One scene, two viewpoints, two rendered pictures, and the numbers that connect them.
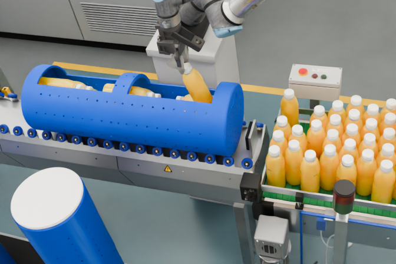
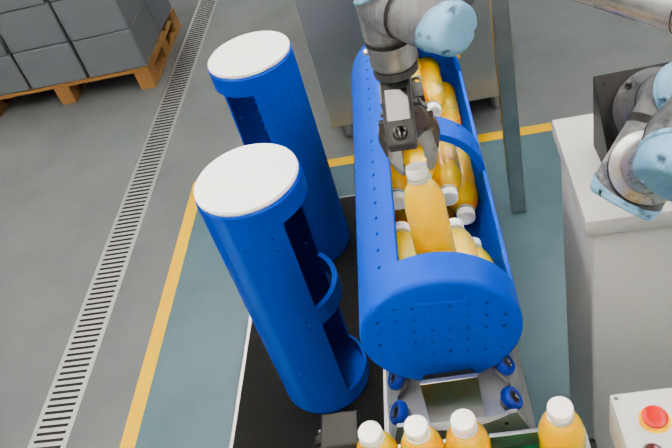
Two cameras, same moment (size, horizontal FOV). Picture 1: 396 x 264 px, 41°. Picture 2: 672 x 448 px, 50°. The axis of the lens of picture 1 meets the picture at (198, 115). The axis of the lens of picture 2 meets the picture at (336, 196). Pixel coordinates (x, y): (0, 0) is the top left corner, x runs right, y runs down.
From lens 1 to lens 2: 149 cm
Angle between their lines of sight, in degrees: 54
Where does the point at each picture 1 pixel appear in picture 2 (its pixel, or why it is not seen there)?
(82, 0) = not seen: outside the picture
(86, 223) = (245, 247)
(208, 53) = (591, 209)
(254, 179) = (342, 434)
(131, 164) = not seen: hidden behind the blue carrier
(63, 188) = (259, 185)
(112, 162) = not seen: hidden behind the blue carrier
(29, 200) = (235, 164)
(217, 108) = (389, 277)
